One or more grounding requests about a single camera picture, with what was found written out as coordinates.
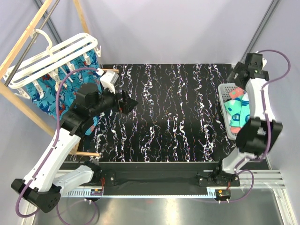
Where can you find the wooden drying rack frame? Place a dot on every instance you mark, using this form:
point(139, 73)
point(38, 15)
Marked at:
point(5, 91)

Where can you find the coral pink sock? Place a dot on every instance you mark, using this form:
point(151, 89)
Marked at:
point(236, 93)

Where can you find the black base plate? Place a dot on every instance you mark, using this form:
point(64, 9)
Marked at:
point(168, 177)

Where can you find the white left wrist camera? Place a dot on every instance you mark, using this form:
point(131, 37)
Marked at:
point(108, 78)

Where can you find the metal hanging rod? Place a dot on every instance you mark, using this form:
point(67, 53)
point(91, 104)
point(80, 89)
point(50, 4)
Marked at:
point(47, 22)

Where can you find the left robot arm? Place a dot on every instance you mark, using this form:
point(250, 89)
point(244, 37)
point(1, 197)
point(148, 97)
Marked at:
point(40, 186)

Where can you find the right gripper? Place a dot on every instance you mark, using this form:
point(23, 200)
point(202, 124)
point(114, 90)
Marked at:
point(238, 68)

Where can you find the mint green sock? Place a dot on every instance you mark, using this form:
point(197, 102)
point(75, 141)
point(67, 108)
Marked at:
point(234, 106)
point(240, 119)

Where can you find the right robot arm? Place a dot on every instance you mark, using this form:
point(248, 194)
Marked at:
point(258, 135)

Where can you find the white cable duct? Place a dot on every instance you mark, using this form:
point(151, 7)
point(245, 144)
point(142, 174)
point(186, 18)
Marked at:
point(206, 193)

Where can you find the white plastic basket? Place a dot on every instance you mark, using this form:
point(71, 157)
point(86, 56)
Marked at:
point(223, 91)

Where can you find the white plastic clip hanger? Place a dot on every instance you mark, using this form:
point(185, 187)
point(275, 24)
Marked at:
point(50, 60)

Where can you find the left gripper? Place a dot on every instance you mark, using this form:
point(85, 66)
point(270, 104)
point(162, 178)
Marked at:
point(128, 104)

